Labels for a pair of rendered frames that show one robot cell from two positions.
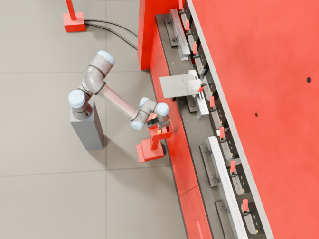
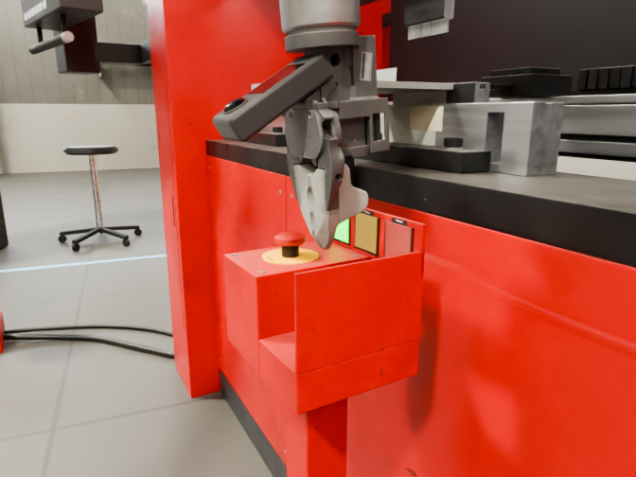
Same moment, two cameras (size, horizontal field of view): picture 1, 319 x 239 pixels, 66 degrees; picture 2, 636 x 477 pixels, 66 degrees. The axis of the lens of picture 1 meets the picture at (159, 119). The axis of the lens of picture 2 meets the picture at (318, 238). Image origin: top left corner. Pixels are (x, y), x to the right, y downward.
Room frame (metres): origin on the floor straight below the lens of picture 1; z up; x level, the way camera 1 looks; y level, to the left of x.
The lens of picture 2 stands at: (0.21, 0.01, 0.96)
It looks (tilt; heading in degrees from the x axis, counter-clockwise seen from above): 14 degrees down; 358
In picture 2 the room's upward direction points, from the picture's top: straight up
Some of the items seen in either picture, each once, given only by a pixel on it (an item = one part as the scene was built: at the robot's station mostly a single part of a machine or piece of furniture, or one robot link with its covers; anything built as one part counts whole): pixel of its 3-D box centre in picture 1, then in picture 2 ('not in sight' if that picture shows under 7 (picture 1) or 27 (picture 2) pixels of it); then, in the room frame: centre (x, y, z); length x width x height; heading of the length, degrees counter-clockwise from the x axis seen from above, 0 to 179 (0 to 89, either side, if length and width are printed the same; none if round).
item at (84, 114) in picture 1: (80, 107); not in sight; (0.70, 0.60, 0.82); 0.15 x 0.15 x 0.10
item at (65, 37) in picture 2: not in sight; (48, 35); (1.97, 0.83, 1.20); 0.45 x 0.03 x 0.08; 39
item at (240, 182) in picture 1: (246, 178); not in sight; (0.38, -0.54, 1.26); 0.15 x 0.09 x 0.17; 26
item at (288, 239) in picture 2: not in sight; (290, 247); (0.81, 0.02, 0.79); 0.04 x 0.04 x 0.04
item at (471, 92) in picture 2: (198, 87); (436, 95); (1.05, -0.22, 0.99); 0.20 x 0.03 x 0.03; 26
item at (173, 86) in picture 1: (178, 85); (350, 87); (1.02, -0.07, 1.00); 0.26 x 0.18 x 0.01; 116
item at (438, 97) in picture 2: not in sight; (419, 95); (1.07, -0.20, 0.99); 0.14 x 0.01 x 0.03; 26
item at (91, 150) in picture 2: not in sight; (96, 194); (3.97, 1.54, 0.36); 0.60 x 0.57 x 0.72; 111
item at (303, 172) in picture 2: not in sight; (327, 201); (0.74, -0.02, 0.86); 0.06 x 0.03 x 0.09; 118
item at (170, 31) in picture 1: (170, 32); (263, 137); (1.60, 0.11, 0.89); 0.30 x 0.05 x 0.03; 26
